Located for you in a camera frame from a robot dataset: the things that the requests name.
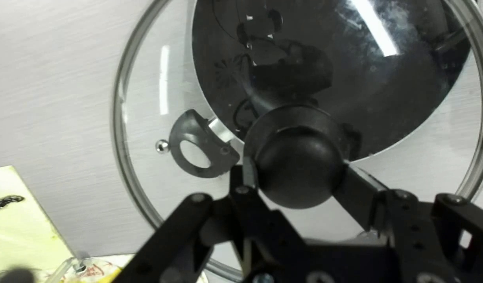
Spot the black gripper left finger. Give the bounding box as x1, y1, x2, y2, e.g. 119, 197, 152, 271
229, 165, 255, 195

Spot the clear plastic packaging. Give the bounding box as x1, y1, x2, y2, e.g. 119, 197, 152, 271
0, 253, 139, 283

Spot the glass lid with black knob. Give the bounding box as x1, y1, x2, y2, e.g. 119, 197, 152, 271
111, 0, 483, 282

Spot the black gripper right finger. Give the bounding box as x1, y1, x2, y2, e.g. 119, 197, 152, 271
333, 165, 388, 230

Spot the black cooking pot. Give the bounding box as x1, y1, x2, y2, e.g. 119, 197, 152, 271
169, 0, 473, 178

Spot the yellow-green paper sheet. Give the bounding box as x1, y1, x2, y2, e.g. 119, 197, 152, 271
0, 167, 73, 272

